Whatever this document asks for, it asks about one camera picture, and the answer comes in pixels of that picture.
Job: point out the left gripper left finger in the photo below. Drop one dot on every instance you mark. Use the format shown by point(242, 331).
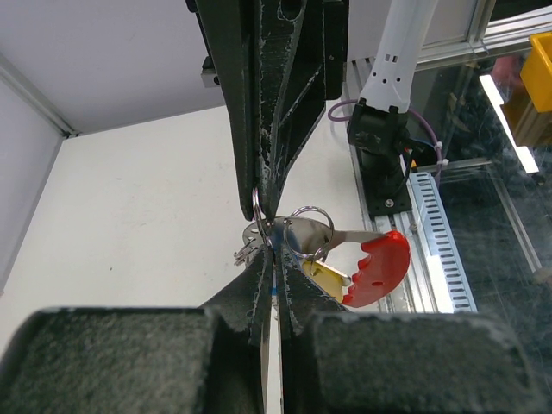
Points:
point(209, 359)

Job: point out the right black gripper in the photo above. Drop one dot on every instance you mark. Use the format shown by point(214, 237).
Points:
point(293, 69)

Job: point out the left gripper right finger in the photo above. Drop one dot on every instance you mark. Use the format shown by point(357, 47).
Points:
point(338, 361)

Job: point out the yellow key tag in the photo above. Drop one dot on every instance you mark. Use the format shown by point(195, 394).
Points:
point(329, 279)

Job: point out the red silver carabiner keyring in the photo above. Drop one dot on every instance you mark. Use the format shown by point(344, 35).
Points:
point(341, 201)

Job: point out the blue key tag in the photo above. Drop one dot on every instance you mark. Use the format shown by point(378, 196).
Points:
point(278, 240)

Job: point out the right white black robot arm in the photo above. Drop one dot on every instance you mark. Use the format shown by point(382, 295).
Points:
point(406, 26)

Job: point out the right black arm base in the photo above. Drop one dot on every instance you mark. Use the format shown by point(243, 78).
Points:
point(384, 183)

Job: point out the yellow plastic bin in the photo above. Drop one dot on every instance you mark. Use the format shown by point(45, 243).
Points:
point(528, 109)

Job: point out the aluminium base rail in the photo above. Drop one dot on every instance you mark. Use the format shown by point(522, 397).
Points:
point(388, 257)

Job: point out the white slotted cable duct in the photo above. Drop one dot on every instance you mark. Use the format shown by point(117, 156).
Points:
point(448, 279)

